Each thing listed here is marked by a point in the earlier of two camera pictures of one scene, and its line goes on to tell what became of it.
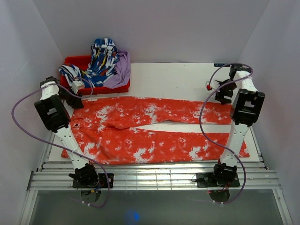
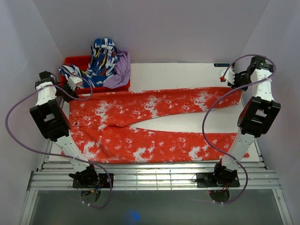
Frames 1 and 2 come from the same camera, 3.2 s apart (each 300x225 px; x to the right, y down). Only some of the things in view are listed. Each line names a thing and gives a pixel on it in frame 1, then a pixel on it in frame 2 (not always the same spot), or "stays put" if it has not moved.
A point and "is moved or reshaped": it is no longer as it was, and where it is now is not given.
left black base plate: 103,183 stays put
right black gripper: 219,96 → 235,85
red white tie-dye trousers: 102,127 is moved or reshaped
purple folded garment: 122,70 stays put
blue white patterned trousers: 104,59 stays put
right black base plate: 207,180 stays put
